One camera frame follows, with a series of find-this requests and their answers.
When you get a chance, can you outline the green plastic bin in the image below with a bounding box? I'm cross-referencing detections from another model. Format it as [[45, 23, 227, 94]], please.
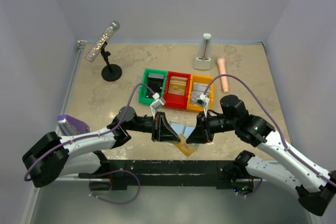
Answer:
[[139, 68, 167, 105]]

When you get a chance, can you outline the pink flashlight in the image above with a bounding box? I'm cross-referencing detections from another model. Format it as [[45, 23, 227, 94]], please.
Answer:
[[216, 58, 229, 93]]

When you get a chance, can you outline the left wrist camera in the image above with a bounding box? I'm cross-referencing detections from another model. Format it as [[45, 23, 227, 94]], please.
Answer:
[[150, 93, 166, 119]]

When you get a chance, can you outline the glitter silver microphone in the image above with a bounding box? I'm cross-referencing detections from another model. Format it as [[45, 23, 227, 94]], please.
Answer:
[[85, 20, 120, 63]]

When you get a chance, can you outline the gold cards stack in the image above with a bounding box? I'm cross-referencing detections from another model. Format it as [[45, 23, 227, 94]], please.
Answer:
[[168, 76, 188, 96]]

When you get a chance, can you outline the teal leather card holder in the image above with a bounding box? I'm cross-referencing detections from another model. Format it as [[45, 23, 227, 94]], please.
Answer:
[[169, 121, 195, 139]]

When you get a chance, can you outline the purple block fixture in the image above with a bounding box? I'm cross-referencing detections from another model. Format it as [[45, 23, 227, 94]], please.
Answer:
[[57, 114, 90, 136]]

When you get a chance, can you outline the black cards stack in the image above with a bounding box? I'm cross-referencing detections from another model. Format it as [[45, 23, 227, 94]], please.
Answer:
[[147, 73, 164, 95]]

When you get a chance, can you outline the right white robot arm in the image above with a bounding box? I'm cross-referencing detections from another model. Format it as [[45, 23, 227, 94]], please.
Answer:
[[186, 94, 335, 216]]

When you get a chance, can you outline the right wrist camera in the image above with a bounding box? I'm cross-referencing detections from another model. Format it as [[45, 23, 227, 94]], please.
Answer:
[[194, 93, 210, 117]]

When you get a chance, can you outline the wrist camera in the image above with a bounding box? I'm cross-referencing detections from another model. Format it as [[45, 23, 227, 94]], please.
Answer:
[[150, 93, 166, 119], [194, 93, 210, 117]]

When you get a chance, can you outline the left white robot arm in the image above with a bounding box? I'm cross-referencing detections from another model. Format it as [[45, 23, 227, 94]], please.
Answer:
[[22, 106, 181, 188]]

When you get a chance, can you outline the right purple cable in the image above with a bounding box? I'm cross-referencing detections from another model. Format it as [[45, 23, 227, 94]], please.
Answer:
[[202, 74, 336, 188]]

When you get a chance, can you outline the red plastic bin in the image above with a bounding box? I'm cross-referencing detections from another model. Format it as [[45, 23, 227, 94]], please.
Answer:
[[163, 71, 191, 110]]

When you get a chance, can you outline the yellow plastic bin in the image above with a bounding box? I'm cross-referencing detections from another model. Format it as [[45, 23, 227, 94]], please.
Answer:
[[186, 74, 213, 112]]

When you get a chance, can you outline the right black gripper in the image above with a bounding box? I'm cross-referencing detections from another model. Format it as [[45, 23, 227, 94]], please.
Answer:
[[186, 110, 238, 143]]

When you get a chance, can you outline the black microphone stand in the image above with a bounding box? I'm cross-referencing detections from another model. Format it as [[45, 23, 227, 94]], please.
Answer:
[[100, 42, 122, 82]]

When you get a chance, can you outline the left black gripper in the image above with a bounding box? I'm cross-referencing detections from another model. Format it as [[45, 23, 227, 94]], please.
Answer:
[[126, 112, 181, 143]]

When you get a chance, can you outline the white metronome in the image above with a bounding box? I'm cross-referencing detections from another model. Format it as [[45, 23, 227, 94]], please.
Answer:
[[194, 33, 212, 70]]

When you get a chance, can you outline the gold credit card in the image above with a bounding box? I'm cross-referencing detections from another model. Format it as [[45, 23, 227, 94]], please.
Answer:
[[174, 134, 198, 157]]

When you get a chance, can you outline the white cards stack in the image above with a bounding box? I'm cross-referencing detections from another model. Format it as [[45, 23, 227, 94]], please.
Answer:
[[190, 82, 207, 104]]

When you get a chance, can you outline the purple cable loop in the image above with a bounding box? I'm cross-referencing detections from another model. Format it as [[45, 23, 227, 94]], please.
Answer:
[[88, 170, 141, 204]]

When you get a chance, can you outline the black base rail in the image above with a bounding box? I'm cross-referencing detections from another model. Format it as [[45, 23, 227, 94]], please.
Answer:
[[79, 160, 253, 190]]

